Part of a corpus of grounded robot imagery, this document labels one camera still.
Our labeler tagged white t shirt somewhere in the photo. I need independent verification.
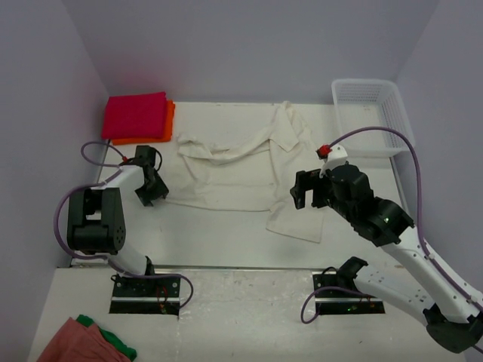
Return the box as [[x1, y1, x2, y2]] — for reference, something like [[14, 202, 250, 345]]
[[165, 101, 325, 243]]

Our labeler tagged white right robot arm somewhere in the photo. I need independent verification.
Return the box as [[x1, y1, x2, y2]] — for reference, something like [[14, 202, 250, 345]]
[[290, 163, 482, 354]]

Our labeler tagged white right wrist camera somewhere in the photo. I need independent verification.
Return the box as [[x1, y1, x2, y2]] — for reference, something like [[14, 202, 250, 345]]
[[316, 144, 348, 178]]

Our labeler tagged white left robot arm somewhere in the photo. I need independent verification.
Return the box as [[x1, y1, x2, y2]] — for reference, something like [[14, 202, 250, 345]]
[[54, 146, 169, 296]]

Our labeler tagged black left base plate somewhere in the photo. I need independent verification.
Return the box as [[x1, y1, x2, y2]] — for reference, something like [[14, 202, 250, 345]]
[[109, 274, 181, 317]]

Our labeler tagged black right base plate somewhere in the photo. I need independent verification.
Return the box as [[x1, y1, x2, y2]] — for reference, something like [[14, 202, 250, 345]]
[[312, 267, 386, 315]]

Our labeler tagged folded orange t shirt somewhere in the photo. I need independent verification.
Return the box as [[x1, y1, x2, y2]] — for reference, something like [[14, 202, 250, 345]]
[[111, 100, 176, 146]]

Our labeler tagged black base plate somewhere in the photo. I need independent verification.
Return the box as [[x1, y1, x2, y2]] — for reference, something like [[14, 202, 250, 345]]
[[109, 274, 181, 317], [312, 267, 386, 315]]

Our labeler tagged green cloth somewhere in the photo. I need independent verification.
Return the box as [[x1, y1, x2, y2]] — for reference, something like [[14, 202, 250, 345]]
[[75, 314, 137, 361]]

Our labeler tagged folded pink t shirt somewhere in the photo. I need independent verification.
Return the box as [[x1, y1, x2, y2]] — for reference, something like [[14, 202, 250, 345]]
[[101, 92, 167, 140]]

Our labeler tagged salmon pink cloth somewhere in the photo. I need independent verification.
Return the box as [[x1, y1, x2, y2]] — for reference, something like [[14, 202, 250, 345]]
[[37, 318, 130, 362]]

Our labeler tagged white plastic basket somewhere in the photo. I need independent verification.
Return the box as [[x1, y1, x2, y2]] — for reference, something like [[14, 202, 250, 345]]
[[331, 78, 414, 158]]

